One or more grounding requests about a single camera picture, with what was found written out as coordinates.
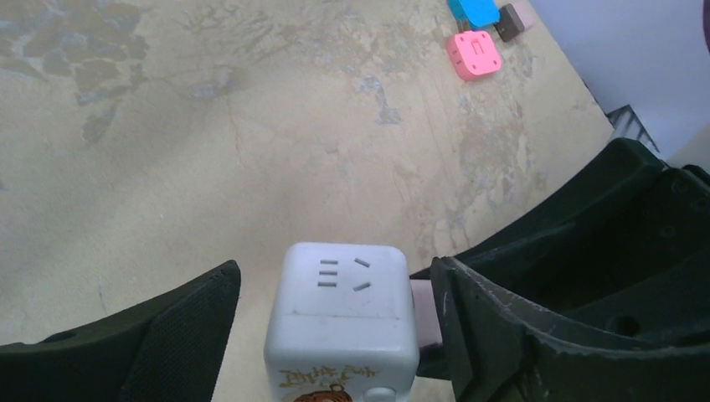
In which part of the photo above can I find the small pink brown plug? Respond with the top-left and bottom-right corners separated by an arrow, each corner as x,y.
494,1 -> 536,43

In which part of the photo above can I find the white cube socket adapter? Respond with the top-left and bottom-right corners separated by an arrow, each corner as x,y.
264,242 -> 419,401

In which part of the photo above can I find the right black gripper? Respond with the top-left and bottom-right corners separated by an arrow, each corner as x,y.
410,138 -> 709,347

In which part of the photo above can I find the aluminium frame rail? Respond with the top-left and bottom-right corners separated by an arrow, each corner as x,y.
582,80 -> 661,157

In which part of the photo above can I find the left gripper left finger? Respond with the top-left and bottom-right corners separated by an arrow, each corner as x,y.
1,260 -> 241,401

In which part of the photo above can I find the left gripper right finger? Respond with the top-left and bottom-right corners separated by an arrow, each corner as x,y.
430,257 -> 709,401

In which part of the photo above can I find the coral pink square plug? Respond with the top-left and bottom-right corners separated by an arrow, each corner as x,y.
446,30 -> 502,81

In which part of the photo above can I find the blue plug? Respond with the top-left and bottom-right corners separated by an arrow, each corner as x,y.
447,0 -> 500,32

